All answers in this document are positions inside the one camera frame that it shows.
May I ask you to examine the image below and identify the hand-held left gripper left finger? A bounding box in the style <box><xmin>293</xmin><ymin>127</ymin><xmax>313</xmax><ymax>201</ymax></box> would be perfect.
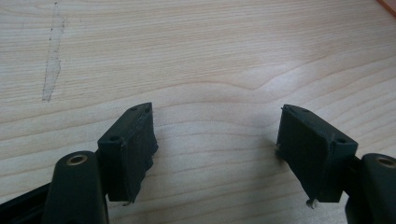
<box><xmin>96</xmin><ymin>102</ymin><xmax>159</xmax><ymax>206</ymax></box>

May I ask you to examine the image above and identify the clear tape strip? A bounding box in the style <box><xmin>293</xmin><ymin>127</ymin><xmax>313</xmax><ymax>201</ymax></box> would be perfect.
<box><xmin>41</xmin><ymin>2</ymin><xmax>66</xmax><ymax>103</ymax></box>

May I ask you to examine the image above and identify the orange object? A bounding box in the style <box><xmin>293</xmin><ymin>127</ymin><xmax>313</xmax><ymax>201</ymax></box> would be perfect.
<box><xmin>376</xmin><ymin>0</ymin><xmax>396</xmax><ymax>17</ymax></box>

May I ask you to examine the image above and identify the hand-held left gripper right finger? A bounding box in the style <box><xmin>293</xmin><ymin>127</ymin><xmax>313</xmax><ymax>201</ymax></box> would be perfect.
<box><xmin>275</xmin><ymin>104</ymin><xmax>360</xmax><ymax>209</ymax></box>

